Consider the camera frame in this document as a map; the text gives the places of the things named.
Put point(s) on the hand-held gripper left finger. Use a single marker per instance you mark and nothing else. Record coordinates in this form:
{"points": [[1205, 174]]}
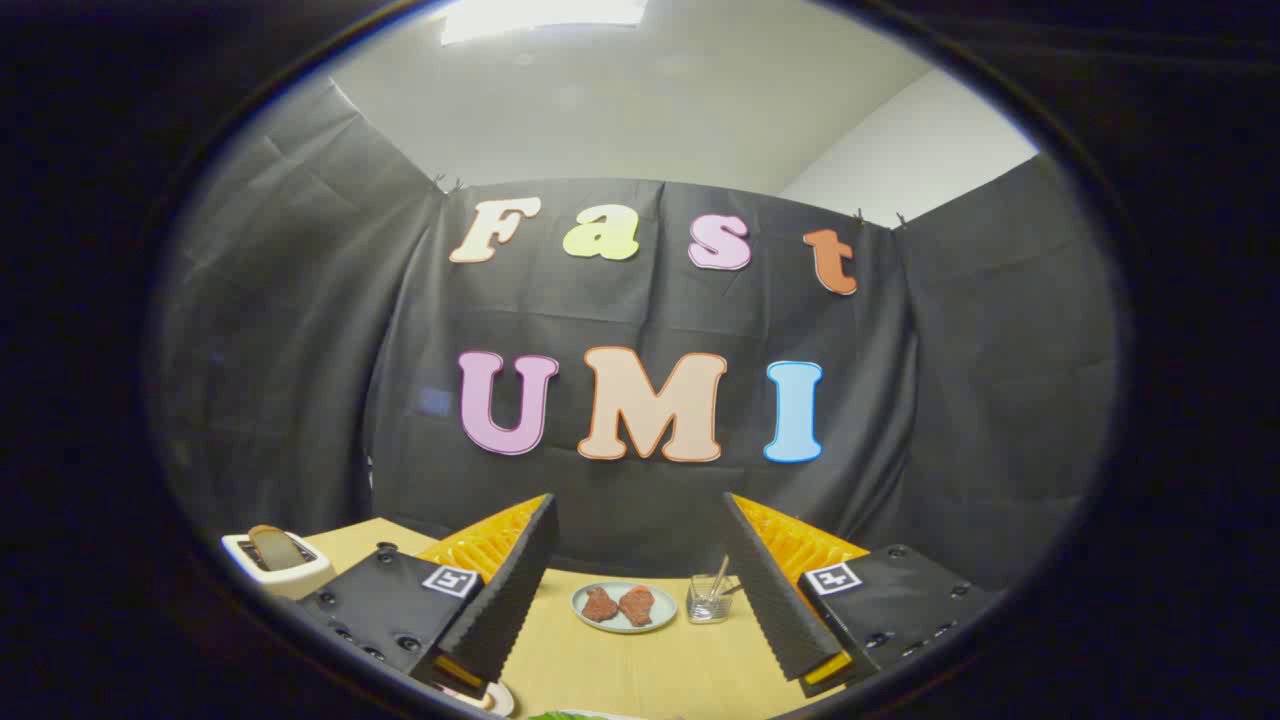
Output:
{"points": [[510, 600]]}

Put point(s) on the green leafy food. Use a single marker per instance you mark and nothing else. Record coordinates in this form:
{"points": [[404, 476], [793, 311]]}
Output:
{"points": [[560, 716]]}

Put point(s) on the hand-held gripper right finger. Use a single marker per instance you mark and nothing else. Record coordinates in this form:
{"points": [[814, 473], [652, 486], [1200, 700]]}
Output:
{"points": [[780, 610]]}

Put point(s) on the brown bread slice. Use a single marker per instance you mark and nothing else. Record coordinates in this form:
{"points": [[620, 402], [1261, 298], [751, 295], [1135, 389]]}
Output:
{"points": [[270, 548]]}

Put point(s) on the black backdrop cloth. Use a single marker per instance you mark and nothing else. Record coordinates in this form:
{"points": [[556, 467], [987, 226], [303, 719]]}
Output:
{"points": [[650, 300]]}

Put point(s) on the thin metal utensil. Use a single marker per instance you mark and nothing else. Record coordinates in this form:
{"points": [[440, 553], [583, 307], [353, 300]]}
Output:
{"points": [[720, 572]]}

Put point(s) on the clear glass cup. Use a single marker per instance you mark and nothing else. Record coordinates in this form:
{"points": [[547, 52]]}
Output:
{"points": [[700, 608]]}

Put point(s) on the cream round plate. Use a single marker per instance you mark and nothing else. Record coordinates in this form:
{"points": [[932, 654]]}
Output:
{"points": [[497, 700]]}

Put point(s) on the pale green round plate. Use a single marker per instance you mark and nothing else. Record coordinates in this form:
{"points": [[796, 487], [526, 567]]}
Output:
{"points": [[664, 610]]}

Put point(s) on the reddish meat piece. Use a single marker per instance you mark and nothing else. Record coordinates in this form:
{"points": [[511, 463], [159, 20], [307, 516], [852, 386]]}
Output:
{"points": [[637, 605], [600, 605]]}

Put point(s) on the white toaster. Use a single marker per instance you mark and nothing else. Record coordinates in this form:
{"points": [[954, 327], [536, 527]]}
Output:
{"points": [[300, 582]]}

